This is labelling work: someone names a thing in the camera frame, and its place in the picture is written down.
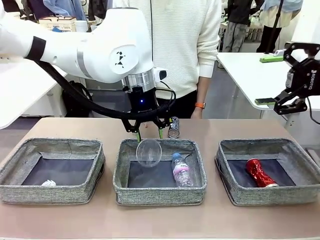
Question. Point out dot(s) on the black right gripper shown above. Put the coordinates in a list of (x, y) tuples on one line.
[(308, 77)]

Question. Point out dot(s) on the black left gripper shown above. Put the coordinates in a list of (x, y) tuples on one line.
[(142, 105)]

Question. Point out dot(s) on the clear plastic cup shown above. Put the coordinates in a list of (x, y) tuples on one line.
[(149, 153)]

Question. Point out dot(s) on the clear plastic bottle pink label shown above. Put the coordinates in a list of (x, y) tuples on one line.
[(182, 171)]

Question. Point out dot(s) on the crushed red drink can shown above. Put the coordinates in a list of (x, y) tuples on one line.
[(261, 175)]

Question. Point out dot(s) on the white tissue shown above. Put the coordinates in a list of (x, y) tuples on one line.
[(49, 183)]

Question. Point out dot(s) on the person's left forearm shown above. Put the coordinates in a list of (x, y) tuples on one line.
[(203, 90)]

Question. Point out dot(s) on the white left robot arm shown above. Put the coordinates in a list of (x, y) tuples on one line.
[(100, 50)]

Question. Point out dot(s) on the person's left hand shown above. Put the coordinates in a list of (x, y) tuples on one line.
[(197, 113)]

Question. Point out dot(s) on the crushed black drink can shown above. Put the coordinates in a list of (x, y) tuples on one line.
[(175, 128)]

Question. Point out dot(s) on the white table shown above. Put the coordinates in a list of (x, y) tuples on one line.
[(25, 100), (250, 75)]

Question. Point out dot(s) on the black stand pole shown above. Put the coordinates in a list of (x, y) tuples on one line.
[(275, 30)]

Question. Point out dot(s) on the orange wrist watch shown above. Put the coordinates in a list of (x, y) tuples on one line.
[(200, 105)]

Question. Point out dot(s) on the bystander in cream coat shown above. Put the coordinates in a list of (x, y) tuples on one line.
[(287, 17)]

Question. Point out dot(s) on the grey woven fabric basket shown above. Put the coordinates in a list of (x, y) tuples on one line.
[(160, 195), (50, 193), (270, 196)]

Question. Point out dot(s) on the bystander in dark jacket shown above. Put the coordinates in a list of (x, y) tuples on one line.
[(237, 25)]

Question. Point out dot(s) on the black backpack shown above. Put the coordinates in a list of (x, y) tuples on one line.
[(75, 110)]

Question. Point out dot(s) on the person in white sweater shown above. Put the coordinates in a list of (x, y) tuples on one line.
[(180, 37)]

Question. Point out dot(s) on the white plastic tub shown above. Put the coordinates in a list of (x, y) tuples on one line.
[(81, 26)]

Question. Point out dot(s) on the dark hanging jacket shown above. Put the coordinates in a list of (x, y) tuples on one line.
[(96, 7)]

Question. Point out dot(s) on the cream plastic crate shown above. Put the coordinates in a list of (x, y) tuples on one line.
[(62, 25)]

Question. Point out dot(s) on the blue cloth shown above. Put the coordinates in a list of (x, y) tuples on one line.
[(56, 29)]

